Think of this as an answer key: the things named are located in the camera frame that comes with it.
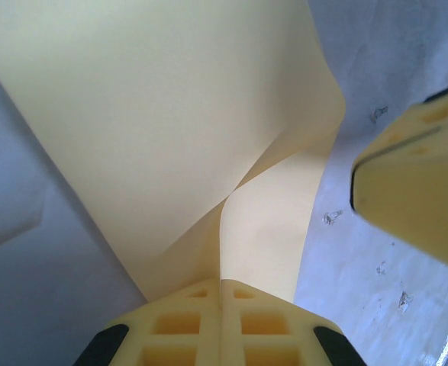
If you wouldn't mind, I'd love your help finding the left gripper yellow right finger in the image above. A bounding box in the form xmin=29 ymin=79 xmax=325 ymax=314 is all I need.
xmin=219 ymin=278 xmax=368 ymax=366

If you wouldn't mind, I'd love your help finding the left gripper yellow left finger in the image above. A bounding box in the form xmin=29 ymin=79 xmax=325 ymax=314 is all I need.
xmin=73 ymin=278 xmax=221 ymax=366

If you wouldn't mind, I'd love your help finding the yellow paper sheet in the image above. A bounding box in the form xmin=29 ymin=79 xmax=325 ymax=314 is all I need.
xmin=0 ymin=0 xmax=347 ymax=306

